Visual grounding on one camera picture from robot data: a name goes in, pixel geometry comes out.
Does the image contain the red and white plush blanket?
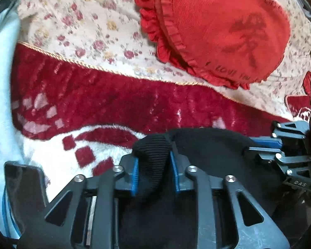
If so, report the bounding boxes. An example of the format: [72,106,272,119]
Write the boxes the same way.
[11,44,284,200]

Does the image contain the black smartphone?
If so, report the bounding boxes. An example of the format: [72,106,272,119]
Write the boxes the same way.
[4,161,49,235]

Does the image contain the light blue fleece garment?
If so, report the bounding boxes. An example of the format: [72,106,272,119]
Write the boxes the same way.
[0,9,23,238]

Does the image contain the black knit pants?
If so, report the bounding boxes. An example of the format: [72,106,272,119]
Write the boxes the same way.
[114,128,290,248]

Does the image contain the floral beige quilt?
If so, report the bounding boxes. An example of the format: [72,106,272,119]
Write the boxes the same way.
[18,0,311,120]

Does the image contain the red heart-shaped frilled pillow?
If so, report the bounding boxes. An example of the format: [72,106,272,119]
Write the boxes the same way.
[135,0,290,90]

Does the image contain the blue cord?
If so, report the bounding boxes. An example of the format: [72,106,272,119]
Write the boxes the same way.
[1,186,20,239]

